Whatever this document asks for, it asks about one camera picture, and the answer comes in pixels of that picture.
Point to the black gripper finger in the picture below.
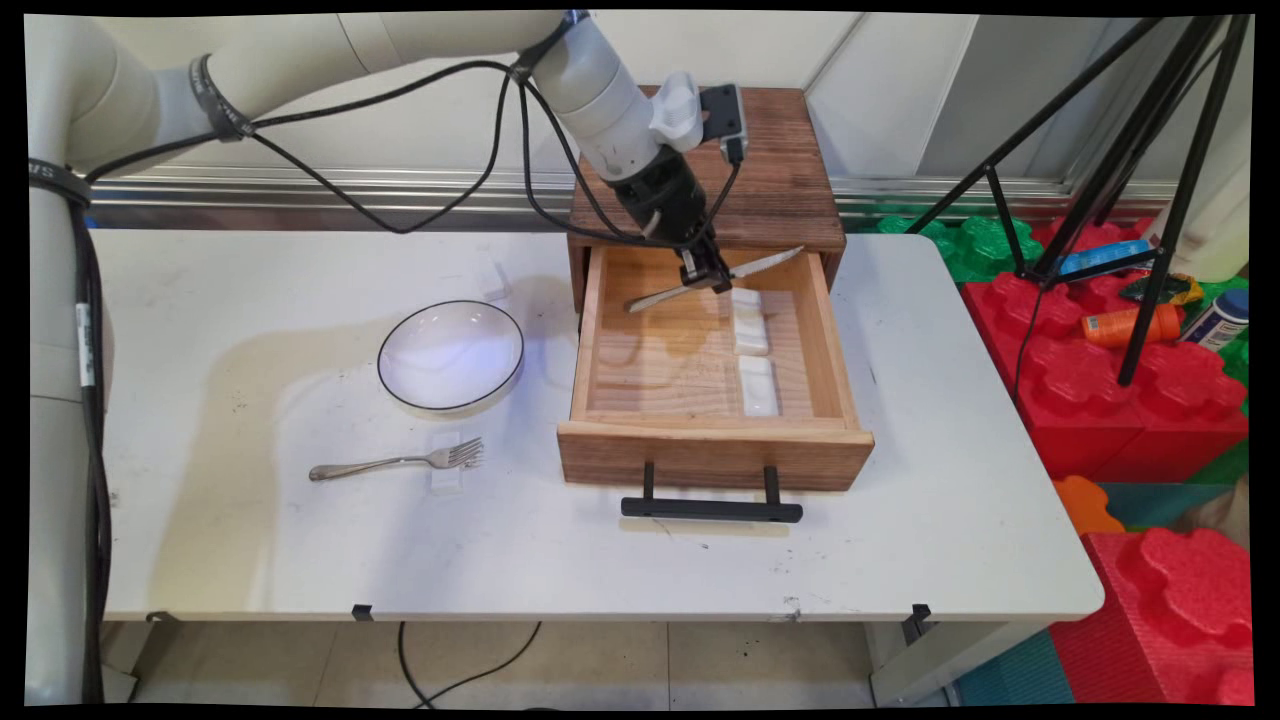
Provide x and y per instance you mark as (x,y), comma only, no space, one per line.
(720,268)
(692,268)

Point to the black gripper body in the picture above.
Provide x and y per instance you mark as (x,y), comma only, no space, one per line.
(665,200)

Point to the silver table knife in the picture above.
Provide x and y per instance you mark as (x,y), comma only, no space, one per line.
(770,264)

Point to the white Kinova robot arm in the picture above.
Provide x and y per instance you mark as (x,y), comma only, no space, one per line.
(300,60)

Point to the white ceramic cutlery rest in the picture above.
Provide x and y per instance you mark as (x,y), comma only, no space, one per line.
(448,482)
(758,388)
(750,330)
(495,283)

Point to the dark wooden drawer cabinet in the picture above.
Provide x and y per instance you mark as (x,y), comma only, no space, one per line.
(790,190)

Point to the light wooden drawer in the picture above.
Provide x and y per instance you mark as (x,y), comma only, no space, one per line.
(700,455)

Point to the green foam block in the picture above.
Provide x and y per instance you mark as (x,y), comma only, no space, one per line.
(975,250)

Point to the white plate with dark rim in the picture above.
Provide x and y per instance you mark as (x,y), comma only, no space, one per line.
(450,355)

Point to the silver fork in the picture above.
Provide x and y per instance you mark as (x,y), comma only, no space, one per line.
(370,466)

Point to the blue flat package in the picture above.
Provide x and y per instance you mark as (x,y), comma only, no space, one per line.
(1100,258)

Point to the large red foam block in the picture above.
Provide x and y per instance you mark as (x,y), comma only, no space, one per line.
(1100,400)

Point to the orange bottle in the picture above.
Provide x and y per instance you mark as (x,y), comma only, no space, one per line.
(1125,326)

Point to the orange foam block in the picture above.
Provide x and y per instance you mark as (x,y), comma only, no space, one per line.
(1085,505)

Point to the dark snack bag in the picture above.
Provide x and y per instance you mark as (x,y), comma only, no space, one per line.
(1165,288)

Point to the black tripod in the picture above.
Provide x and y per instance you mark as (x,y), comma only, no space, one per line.
(1190,180)

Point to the white bottle with blue cap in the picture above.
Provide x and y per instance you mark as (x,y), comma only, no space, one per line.
(1215,322)

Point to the teal foam mat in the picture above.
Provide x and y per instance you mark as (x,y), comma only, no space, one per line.
(1015,675)

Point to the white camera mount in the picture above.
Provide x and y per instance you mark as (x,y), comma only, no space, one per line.
(678,110)

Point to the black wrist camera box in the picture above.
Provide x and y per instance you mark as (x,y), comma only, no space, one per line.
(724,120)

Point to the metal wall rail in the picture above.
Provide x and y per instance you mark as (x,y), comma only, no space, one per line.
(350,190)

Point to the white table leg frame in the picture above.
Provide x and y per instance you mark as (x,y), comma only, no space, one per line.
(930,665)

